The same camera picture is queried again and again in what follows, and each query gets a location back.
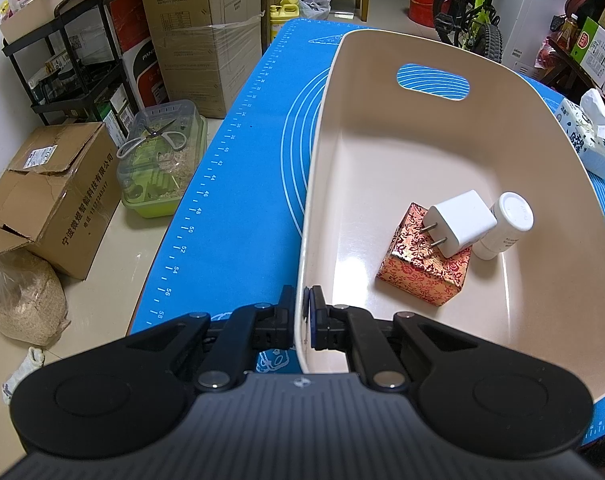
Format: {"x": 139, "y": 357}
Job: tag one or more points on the white handled scissors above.
{"x": 175, "y": 139}

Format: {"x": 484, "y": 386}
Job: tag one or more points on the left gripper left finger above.
{"x": 254, "y": 338}

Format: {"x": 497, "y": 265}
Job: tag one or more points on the floral patterned small box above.
{"x": 412, "y": 265}

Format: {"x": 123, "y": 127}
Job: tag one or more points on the white charger plug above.
{"x": 457, "y": 223}

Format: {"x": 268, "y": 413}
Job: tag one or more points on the white pill bottle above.
{"x": 514, "y": 219}

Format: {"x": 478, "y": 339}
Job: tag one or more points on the beige plastic storage bin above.
{"x": 409, "y": 120}

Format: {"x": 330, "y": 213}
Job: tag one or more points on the green white product box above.
{"x": 589, "y": 51}

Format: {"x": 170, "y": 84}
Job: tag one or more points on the green hamster cage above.
{"x": 153, "y": 178}

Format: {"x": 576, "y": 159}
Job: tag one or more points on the white freezer cabinet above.
{"x": 524, "y": 25}

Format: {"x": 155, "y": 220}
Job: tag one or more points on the black metal shelf rack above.
{"x": 69, "y": 84}

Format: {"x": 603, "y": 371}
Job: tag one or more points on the flat cardboard box on floor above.
{"x": 58, "y": 195}

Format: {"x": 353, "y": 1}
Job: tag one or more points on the lower cardboard box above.
{"x": 206, "y": 49}

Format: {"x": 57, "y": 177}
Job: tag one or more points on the bag of wood shavings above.
{"x": 33, "y": 306}

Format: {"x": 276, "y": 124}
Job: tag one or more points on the clear plastic bag on floor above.
{"x": 314, "y": 9}

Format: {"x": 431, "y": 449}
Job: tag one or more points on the blue silicone baking mat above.
{"x": 236, "y": 236}

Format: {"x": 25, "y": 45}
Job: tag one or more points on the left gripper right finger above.
{"x": 365, "y": 341}

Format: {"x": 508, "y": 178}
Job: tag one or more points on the green children's bicycle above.
{"x": 471, "y": 25}

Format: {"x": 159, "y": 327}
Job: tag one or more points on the white tissue box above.
{"x": 584, "y": 124}

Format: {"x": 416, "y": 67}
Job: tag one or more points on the yellow oil jug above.
{"x": 281, "y": 13}

